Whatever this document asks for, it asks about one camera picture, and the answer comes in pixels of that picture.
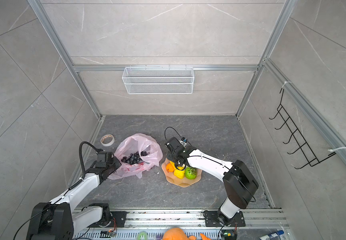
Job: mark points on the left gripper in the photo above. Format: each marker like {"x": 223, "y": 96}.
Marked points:
{"x": 118, "y": 164}

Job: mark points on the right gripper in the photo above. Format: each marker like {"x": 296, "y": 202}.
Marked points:
{"x": 169, "y": 156}

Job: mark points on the orange fake fruit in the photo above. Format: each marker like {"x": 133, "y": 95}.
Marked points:
{"x": 170, "y": 168}

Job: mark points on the yellow fake lemon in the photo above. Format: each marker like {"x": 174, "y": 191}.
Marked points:
{"x": 179, "y": 173}

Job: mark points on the green fake fruit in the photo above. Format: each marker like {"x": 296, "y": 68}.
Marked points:
{"x": 191, "y": 173}

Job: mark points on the black fake grapes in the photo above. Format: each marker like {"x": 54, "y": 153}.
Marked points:
{"x": 134, "y": 158}

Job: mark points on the pink scalloped bowl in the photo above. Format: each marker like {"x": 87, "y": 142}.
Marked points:
{"x": 185, "y": 182}

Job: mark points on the pink plastic bag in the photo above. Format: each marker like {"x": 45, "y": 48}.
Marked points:
{"x": 131, "y": 145}

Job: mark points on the yellow fake banana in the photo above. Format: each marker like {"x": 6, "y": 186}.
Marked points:
{"x": 173, "y": 164}

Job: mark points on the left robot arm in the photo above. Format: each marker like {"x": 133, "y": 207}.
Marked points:
{"x": 55, "y": 220}

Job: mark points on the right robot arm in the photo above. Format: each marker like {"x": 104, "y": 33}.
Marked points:
{"x": 239, "y": 182}

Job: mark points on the masking tape roll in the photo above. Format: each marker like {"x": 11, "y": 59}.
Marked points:
{"x": 107, "y": 140}

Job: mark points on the green tape roll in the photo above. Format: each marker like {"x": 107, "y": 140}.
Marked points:
{"x": 142, "y": 236}

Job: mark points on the orange plush toy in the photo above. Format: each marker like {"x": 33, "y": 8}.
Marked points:
{"x": 177, "y": 234}

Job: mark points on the blue white tube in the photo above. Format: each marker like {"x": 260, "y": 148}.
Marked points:
{"x": 272, "y": 235}

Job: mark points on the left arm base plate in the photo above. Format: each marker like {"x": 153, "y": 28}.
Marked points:
{"x": 113, "y": 219}

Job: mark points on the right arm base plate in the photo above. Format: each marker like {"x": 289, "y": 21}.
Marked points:
{"x": 215, "y": 220}

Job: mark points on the white wire mesh basket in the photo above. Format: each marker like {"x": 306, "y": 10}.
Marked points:
{"x": 158, "y": 80}

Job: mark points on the black wire hook rack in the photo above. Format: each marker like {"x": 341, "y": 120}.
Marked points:
{"x": 297, "y": 137}

